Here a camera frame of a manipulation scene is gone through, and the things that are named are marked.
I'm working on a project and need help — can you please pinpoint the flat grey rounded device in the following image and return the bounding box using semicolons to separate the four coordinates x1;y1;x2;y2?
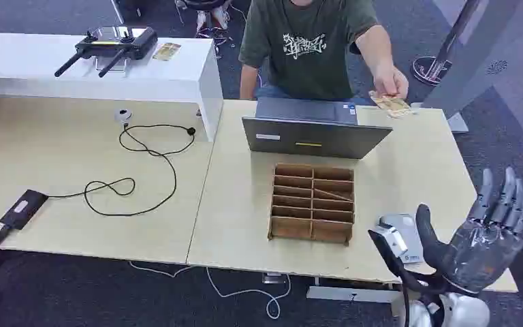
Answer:
379;213;425;265

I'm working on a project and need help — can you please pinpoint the person's left hand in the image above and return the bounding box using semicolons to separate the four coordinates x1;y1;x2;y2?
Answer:
372;63;410;99

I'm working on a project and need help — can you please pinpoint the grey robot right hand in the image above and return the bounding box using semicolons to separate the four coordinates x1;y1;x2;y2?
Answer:
416;167;523;296

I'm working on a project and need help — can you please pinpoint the black mains plug cord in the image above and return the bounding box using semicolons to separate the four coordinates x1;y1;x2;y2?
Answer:
0;224;15;256

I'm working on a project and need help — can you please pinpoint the grey upright panel stand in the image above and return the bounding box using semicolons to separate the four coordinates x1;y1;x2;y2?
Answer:
420;0;523;134

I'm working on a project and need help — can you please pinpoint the white desk foot bar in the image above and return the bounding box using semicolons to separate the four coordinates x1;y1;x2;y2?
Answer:
306;285;403;304

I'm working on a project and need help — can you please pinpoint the person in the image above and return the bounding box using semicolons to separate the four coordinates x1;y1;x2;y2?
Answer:
238;0;410;102

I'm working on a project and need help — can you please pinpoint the white cable under desk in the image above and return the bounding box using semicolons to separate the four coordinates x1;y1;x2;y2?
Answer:
127;260;292;320

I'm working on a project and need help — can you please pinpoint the wooden divided card box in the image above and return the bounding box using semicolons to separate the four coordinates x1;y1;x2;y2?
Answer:
268;163;355;247

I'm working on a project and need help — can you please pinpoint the chrome stanchion post with base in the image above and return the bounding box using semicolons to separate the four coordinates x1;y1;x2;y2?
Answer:
411;0;482;87

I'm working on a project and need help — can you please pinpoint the grey open laptop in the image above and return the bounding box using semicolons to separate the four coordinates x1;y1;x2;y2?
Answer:
242;97;394;160

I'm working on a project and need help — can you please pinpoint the black stool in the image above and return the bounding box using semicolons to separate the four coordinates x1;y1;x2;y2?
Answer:
176;0;236;47

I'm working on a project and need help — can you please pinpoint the black power adapter brick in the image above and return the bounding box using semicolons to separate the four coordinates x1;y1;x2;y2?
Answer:
0;189;50;232

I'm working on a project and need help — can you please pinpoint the black looped cable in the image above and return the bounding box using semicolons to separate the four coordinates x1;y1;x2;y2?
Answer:
46;123;197;217

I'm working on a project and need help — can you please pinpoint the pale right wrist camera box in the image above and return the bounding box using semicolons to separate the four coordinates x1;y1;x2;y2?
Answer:
368;224;409;260

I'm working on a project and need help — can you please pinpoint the black remote controller with antennas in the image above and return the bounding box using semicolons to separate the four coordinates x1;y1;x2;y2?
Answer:
54;25;159;79

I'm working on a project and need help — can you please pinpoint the white desk riser shelf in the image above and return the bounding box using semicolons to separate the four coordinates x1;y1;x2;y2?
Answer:
0;31;225;142

